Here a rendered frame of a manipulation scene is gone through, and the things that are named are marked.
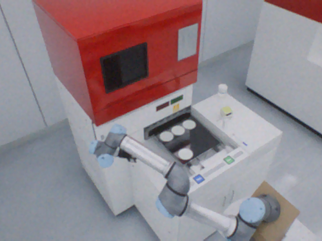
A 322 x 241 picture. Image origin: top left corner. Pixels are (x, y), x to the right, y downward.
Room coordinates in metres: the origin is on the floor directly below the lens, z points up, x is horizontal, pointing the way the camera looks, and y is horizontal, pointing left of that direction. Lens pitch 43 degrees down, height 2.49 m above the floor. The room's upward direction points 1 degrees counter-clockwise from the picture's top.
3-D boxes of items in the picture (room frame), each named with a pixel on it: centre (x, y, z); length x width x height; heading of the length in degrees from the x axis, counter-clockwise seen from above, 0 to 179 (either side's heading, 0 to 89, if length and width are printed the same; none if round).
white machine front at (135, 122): (1.59, 0.09, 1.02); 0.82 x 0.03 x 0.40; 124
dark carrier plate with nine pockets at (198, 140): (1.51, -0.19, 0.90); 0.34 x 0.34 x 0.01; 34
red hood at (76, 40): (1.85, 0.27, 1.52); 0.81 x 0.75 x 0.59; 124
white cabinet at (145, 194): (1.47, -0.32, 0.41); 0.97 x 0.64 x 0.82; 124
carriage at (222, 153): (1.30, -0.36, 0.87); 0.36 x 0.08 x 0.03; 124
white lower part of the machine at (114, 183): (1.87, 0.28, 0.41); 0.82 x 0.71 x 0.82; 124
